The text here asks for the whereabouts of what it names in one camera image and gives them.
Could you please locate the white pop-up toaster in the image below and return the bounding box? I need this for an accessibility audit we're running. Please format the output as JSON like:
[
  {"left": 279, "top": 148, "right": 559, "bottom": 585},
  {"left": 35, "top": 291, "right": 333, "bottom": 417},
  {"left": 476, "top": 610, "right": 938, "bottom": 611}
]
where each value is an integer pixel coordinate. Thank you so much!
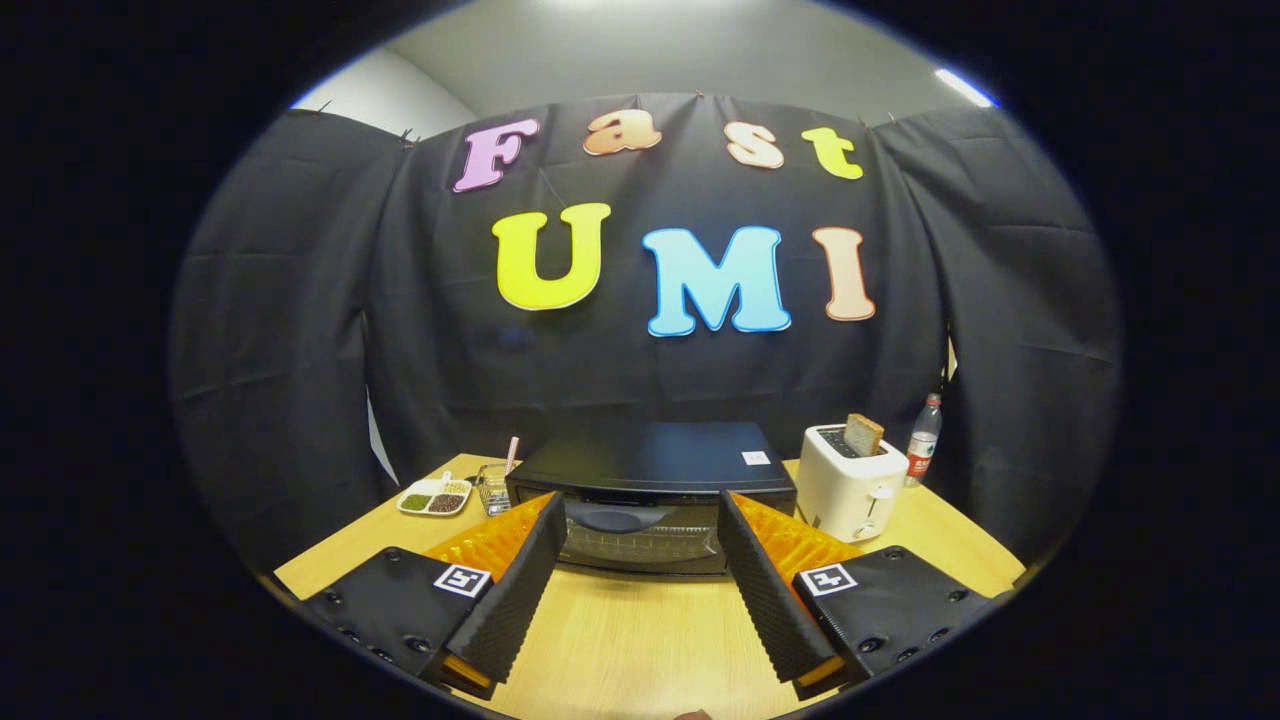
[{"left": 796, "top": 424, "right": 910, "bottom": 543}]

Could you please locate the clear utensil holder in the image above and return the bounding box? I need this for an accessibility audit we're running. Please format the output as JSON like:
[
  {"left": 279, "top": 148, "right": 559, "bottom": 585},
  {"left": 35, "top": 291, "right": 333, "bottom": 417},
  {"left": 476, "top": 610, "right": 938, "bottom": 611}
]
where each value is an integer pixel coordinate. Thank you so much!
[{"left": 475, "top": 463, "right": 516, "bottom": 517}]

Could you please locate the white divided bean dish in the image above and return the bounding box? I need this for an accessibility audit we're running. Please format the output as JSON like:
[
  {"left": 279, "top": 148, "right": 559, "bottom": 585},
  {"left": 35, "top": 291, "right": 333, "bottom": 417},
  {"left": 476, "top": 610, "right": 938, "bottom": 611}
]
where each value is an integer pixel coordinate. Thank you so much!
[{"left": 397, "top": 478, "right": 473, "bottom": 517}]

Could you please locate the clear plastic water bottle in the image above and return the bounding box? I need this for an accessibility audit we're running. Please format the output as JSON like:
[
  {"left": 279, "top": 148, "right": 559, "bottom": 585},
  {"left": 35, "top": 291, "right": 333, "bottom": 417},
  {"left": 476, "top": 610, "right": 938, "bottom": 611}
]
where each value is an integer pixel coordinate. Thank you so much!
[{"left": 905, "top": 393, "right": 944, "bottom": 488}]

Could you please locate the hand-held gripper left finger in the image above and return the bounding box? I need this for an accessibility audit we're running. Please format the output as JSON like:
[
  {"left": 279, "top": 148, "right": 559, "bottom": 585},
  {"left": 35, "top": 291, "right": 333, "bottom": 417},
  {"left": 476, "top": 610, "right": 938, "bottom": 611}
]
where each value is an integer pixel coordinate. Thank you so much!
[{"left": 298, "top": 491, "right": 569, "bottom": 701}]

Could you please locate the small ceiling light panel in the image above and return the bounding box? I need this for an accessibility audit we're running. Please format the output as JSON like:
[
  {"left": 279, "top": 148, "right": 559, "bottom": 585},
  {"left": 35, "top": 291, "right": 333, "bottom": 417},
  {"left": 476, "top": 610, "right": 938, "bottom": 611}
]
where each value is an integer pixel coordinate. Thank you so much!
[{"left": 935, "top": 67, "right": 998, "bottom": 109}]

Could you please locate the black toaster oven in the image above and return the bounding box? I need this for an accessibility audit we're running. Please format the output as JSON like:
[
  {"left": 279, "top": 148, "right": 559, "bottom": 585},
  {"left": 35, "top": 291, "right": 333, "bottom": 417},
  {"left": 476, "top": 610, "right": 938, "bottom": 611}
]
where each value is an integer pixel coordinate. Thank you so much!
[{"left": 506, "top": 421, "right": 798, "bottom": 579}]

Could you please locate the black backdrop cloth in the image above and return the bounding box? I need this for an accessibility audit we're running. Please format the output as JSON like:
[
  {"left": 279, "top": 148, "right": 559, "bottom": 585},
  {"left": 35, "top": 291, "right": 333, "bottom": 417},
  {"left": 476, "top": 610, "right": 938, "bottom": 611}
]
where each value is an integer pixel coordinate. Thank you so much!
[{"left": 168, "top": 93, "right": 1123, "bottom": 591}]

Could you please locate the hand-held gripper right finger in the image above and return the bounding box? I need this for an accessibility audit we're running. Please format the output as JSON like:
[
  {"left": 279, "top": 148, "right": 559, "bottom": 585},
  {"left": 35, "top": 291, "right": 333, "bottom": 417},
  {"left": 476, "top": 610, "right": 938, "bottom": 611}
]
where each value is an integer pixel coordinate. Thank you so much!
[{"left": 717, "top": 490, "right": 1007, "bottom": 702}]

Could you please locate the brown bread slice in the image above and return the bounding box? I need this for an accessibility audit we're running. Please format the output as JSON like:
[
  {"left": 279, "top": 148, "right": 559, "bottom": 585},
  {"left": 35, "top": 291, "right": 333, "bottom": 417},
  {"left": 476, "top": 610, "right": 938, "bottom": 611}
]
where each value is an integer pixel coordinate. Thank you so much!
[{"left": 844, "top": 413, "right": 886, "bottom": 457}]

